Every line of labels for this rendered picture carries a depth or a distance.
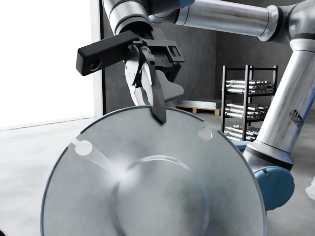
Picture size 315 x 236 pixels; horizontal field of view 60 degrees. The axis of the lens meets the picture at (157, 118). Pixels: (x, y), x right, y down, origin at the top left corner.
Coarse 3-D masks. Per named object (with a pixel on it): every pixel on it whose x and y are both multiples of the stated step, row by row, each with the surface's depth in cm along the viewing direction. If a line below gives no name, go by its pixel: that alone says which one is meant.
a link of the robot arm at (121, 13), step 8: (120, 8) 50; (128, 8) 50; (136, 8) 50; (144, 8) 53; (112, 16) 52; (120, 16) 50; (128, 16) 49; (136, 16) 50; (144, 16) 50; (112, 24) 52
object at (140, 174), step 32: (96, 128) 38; (128, 128) 39; (160, 128) 40; (192, 128) 42; (64, 160) 35; (96, 160) 36; (128, 160) 37; (160, 160) 37; (192, 160) 39; (224, 160) 40; (64, 192) 33; (96, 192) 34; (128, 192) 34; (160, 192) 35; (192, 192) 36; (224, 192) 38; (256, 192) 39; (64, 224) 32; (96, 224) 33; (128, 224) 33; (160, 224) 34; (192, 224) 34; (224, 224) 36; (256, 224) 37
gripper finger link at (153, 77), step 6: (144, 48) 43; (144, 54) 42; (150, 54) 43; (144, 60) 42; (150, 60) 41; (144, 66) 42; (150, 66) 41; (150, 72) 41; (150, 78) 40; (156, 78) 41; (150, 84) 40; (156, 84) 40
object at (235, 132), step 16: (224, 80) 292; (240, 80) 284; (256, 80) 280; (224, 96) 295; (272, 96) 287; (224, 112) 299; (240, 112) 283; (256, 112) 273; (224, 128) 302; (240, 128) 296; (256, 128) 296
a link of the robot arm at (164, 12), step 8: (152, 0) 55; (160, 0) 55; (168, 0) 56; (176, 0) 56; (184, 0) 57; (192, 0) 58; (152, 8) 56; (160, 8) 57; (168, 8) 58; (176, 8) 59; (160, 16) 65
